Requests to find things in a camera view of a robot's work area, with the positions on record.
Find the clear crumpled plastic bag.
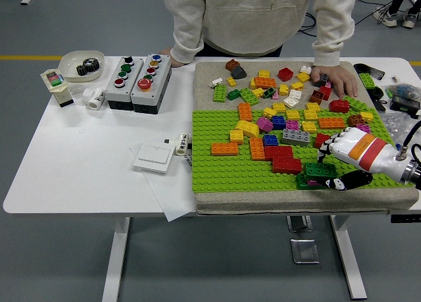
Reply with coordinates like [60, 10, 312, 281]
[381, 112, 421, 148]

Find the white pipe tee fitting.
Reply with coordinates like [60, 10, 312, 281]
[82, 86, 107, 111]

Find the white labelled pipe fitting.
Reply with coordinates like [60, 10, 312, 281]
[173, 132, 192, 157]

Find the white table leg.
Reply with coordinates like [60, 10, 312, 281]
[330, 215, 368, 300]
[101, 216, 132, 302]

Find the clear bag of small parts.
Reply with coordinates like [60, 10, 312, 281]
[384, 83, 421, 99]

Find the green studded baseplate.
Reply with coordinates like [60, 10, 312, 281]
[191, 107, 414, 194]

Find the white bowl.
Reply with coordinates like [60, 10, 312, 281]
[58, 50, 105, 84]

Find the black module with green terminal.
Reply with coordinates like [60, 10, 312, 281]
[390, 95, 421, 117]

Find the yellow arch brick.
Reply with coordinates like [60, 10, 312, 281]
[234, 119, 260, 138]

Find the brown upturned brick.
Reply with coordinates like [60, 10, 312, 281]
[309, 89, 326, 105]

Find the red square brick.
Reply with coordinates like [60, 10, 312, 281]
[318, 84, 334, 101]
[278, 66, 295, 82]
[313, 132, 332, 149]

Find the orange long brick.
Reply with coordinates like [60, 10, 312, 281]
[253, 76, 278, 89]
[317, 116, 346, 130]
[249, 136, 266, 161]
[237, 102, 253, 122]
[210, 142, 239, 157]

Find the grey four-button control box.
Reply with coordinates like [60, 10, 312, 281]
[104, 55, 145, 111]

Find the person's left hand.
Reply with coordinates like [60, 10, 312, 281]
[310, 64, 359, 99]

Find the dark green long brick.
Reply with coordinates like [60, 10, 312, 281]
[303, 162, 339, 180]
[295, 173, 330, 191]

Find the metal floor socket box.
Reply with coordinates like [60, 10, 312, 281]
[289, 238, 320, 265]

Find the grey emergency-stop control box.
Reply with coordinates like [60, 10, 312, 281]
[130, 53, 172, 114]

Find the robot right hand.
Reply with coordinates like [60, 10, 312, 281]
[316, 126, 410, 191]

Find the black floor cable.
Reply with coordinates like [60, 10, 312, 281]
[297, 0, 385, 37]

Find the magenta rounded brick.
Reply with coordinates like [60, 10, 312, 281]
[255, 116, 274, 133]

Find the white wall switch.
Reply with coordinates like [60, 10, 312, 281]
[132, 144, 173, 174]

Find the grey metal table bracket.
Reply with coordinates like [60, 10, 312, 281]
[285, 215, 312, 233]

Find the grey long brick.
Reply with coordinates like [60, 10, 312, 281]
[281, 128, 311, 147]

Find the black rubber ring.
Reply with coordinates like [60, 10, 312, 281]
[367, 86, 385, 101]

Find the black metal gear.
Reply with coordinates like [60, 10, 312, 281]
[76, 57, 101, 76]

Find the person's right hand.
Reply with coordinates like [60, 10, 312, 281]
[160, 47, 184, 68]

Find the white red-green pushbutton switch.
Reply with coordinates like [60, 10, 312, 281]
[39, 68, 75, 109]

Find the red rounded brick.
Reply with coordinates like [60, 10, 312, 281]
[328, 98, 350, 113]

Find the red long brick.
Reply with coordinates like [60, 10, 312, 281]
[271, 156, 303, 174]
[263, 145, 294, 161]

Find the person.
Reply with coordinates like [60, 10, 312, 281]
[373, 0, 421, 29]
[160, 0, 359, 99]

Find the lime green long brick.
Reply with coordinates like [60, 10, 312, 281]
[212, 84, 228, 103]
[238, 88, 260, 105]
[358, 72, 376, 90]
[342, 95, 374, 113]

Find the black table control panel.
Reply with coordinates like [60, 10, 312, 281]
[390, 213, 421, 224]

